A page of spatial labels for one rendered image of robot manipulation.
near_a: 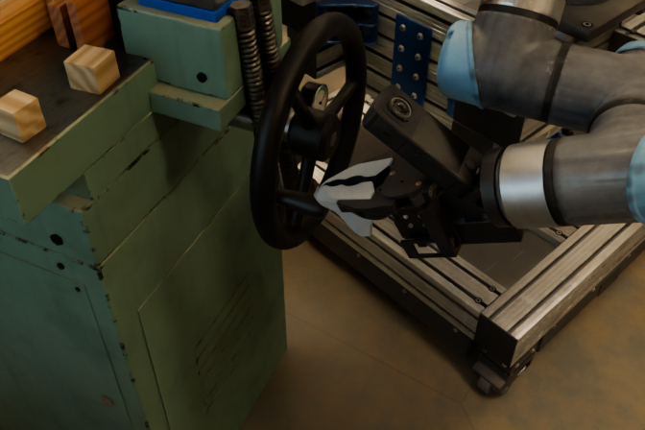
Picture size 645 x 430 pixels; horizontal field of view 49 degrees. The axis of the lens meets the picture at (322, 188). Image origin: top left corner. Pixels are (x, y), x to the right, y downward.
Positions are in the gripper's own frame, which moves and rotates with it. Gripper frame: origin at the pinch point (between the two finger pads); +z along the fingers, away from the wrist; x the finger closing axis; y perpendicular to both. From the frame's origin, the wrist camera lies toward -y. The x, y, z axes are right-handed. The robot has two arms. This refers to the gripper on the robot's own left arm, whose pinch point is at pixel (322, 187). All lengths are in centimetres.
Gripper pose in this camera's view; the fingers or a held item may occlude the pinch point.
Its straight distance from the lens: 73.6
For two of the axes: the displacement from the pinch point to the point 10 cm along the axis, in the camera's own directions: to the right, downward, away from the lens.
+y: 4.6, 7.5, 4.8
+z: -7.8, 0.9, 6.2
